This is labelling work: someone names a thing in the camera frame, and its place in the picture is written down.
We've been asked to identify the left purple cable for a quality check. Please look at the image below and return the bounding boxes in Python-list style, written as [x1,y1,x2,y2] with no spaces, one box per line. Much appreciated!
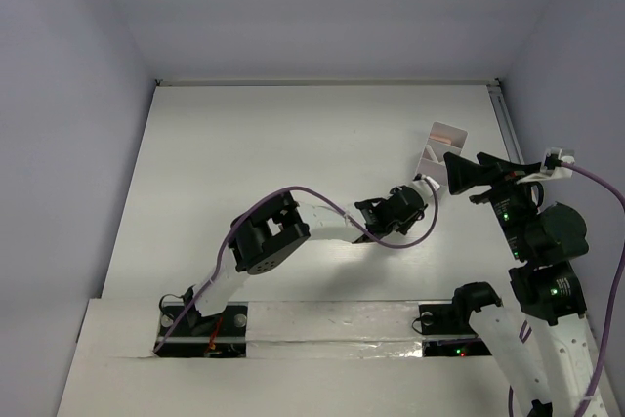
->
[151,175,440,354]

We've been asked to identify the white compartment pen holder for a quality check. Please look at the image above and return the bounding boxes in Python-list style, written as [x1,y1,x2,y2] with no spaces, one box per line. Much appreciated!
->
[416,122,468,186]

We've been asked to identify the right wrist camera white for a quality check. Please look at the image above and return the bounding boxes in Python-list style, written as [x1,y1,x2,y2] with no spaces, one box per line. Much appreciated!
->
[518,146,575,185]

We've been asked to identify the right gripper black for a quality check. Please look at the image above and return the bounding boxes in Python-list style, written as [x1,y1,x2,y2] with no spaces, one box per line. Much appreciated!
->
[443,149,541,258]

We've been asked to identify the right side aluminium rail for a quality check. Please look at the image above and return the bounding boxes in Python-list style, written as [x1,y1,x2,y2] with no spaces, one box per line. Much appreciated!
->
[487,85,523,163]

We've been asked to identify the pink eraser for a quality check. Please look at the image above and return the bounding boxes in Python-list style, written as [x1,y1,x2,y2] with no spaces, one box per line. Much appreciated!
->
[429,134,456,146]

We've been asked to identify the pink white marker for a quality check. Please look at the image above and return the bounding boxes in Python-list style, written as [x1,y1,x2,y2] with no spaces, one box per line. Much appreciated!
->
[424,145,443,164]

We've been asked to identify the white front platform board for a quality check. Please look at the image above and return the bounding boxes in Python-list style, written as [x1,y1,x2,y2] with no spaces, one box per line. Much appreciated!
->
[59,299,509,416]

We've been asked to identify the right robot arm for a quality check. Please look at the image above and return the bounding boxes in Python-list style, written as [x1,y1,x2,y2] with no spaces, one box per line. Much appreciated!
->
[443,148,607,416]

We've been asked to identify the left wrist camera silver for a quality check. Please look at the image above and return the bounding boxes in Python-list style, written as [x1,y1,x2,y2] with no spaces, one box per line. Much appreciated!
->
[411,174,440,200]

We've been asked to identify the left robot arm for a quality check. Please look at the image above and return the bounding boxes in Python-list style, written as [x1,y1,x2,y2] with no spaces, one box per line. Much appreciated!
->
[157,175,440,346]

